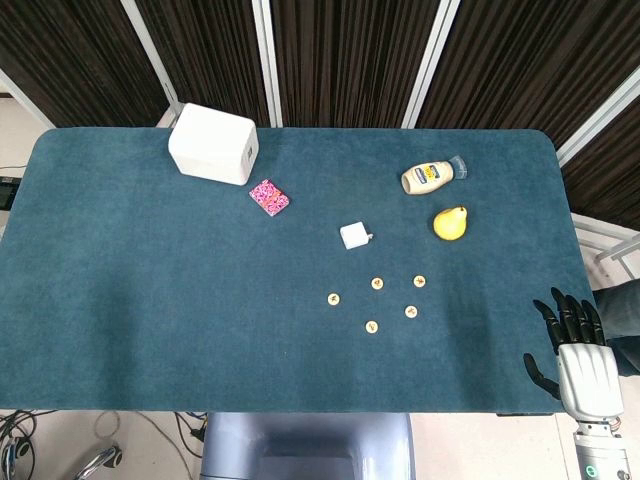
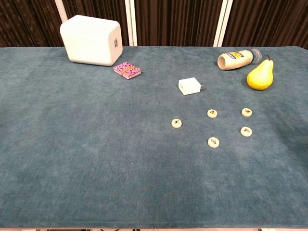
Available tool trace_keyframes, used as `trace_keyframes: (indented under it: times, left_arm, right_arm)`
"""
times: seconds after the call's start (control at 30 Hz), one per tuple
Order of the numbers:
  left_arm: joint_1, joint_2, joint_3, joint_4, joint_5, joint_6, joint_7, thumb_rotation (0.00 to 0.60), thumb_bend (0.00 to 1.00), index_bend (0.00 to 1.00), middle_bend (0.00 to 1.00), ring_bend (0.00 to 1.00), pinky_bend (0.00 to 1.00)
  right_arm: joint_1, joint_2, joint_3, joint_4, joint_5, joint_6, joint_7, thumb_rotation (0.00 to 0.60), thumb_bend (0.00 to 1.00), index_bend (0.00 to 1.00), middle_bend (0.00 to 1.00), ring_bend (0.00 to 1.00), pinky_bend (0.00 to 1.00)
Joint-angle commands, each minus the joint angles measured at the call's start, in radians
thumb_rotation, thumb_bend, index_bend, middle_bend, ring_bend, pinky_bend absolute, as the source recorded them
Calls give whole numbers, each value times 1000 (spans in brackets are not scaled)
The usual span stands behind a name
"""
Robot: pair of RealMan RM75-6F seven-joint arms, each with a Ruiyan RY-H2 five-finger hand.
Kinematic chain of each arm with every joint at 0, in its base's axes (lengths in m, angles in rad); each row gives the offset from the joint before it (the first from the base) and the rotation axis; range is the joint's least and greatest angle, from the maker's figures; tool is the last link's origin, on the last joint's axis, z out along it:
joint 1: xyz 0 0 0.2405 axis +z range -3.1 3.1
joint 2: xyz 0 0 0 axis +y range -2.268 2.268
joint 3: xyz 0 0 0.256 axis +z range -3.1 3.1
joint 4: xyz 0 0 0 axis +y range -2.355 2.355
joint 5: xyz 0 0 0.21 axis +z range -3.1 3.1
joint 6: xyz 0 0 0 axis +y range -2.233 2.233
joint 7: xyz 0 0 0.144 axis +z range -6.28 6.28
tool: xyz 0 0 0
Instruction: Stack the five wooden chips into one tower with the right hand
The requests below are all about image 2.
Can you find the cream chess piece red character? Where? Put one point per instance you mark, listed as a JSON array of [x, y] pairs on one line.
[[213, 142], [246, 131], [176, 123], [247, 112], [212, 113]]

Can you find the white power adapter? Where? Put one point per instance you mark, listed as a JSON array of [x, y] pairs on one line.
[[188, 86]]

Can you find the pink patterned card deck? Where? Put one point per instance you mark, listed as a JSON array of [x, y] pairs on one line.
[[127, 70]]

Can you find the teal velvet tablecloth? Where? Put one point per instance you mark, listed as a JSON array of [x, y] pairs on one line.
[[96, 144]]

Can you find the cream mayonnaise squeeze bottle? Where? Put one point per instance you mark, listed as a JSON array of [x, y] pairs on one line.
[[234, 60]]

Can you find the large white plastic box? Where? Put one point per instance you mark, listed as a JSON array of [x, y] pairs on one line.
[[89, 41]]

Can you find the yellow pear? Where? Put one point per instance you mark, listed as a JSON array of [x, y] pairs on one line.
[[261, 77]]

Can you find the white partition post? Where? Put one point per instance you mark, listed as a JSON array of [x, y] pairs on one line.
[[60, 9], [131, 24], [222, 24]]

